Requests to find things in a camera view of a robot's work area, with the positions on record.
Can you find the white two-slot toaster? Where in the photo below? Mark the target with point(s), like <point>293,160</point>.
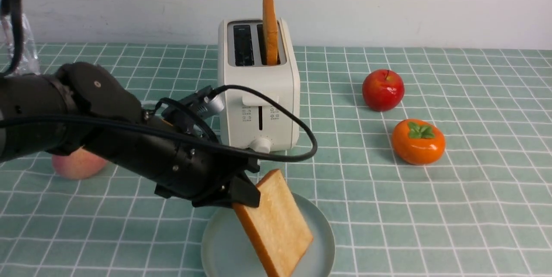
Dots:
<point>248,121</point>

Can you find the wrist camera with silver connector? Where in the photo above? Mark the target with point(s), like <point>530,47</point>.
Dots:
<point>202,106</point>

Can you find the toast slice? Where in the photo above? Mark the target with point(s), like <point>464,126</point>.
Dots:
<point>277,230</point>
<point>270,33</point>

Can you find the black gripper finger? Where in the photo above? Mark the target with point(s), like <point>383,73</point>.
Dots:
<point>242,191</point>

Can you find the red apple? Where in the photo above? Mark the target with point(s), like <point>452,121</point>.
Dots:
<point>383,90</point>

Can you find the orange persimmon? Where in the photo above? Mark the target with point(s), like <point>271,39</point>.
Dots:
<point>418,142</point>

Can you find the green checkered tablecloth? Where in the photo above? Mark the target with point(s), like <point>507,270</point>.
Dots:
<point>482,210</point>

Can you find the pink peach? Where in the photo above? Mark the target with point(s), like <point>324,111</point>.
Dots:
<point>79,165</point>

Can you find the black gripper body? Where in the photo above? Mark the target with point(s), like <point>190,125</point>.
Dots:
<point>179,169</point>

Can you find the light green round plate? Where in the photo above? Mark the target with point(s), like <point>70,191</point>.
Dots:
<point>227,252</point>

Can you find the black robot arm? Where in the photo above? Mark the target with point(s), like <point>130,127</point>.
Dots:
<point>83,106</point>

